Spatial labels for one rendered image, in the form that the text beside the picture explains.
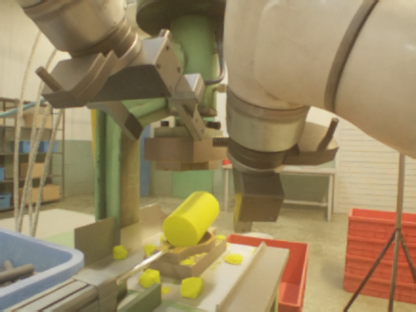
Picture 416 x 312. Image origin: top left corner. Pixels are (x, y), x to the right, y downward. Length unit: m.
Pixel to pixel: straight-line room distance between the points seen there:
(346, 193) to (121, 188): 5.49
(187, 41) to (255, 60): 0.28
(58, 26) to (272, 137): 0.23
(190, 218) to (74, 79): 0.30
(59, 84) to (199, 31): 0.29
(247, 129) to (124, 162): 0.34
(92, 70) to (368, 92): 0.23
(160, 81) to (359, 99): 0.20
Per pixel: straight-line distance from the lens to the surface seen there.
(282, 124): 0.28
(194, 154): 0.43
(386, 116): 0.21
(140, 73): 0.32
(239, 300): 0.45
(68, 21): 0.30
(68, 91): 0.28
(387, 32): 0.21
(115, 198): 0.59
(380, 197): 5.97
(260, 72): 0.24
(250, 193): 0.32
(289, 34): 0.22
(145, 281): 0.47
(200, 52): 0.51
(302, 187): 5.94
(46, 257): 0.54
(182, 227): 0.50
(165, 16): 0.54
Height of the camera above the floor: 1.22
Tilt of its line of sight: 2 degrees down
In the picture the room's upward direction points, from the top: 1 degrees clockwise
